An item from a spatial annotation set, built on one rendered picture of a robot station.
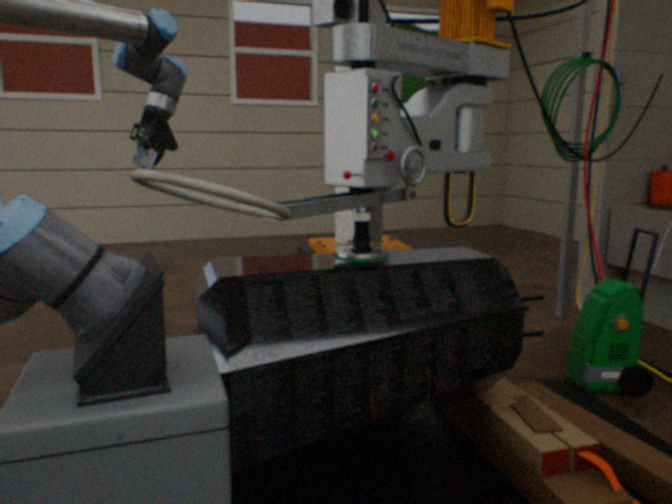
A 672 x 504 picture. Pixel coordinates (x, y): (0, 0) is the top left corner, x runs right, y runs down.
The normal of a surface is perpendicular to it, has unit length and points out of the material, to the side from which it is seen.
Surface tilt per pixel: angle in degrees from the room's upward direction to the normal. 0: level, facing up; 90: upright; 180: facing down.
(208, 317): 59
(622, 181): 90
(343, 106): 90
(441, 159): 90
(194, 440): 90
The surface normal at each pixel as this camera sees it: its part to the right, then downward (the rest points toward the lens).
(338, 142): -0.72, 0.12
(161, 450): 0.31, 0.17
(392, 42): 0.69, 0.13
